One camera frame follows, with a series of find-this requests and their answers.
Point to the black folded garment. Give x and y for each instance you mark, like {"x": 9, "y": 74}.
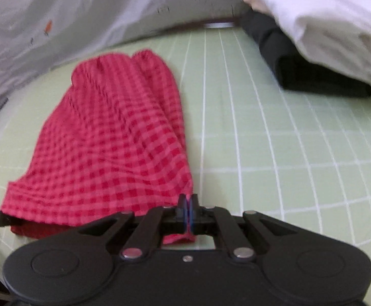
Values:
{"x": 287, "y": 60}

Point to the grey printed bed sheet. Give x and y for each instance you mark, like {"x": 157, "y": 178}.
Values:
{"x": 93, "y": 9}

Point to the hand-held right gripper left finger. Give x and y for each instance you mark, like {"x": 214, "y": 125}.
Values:
{"x": 183, "y": 213}

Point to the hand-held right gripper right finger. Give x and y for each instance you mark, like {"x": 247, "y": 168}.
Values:
{"x": 193, "y": 213}

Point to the red checked shorts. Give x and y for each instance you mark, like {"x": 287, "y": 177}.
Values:
{"x": 109, "y": 134}

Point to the white folded garment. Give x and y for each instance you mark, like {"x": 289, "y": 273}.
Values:
{"x": 325, "y": 19}

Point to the beige folded garment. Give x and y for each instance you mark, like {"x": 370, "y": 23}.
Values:
{"x": 257, "y": 3}

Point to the green grid mat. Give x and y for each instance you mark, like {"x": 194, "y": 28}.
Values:
{"x": 252, "y": 149}

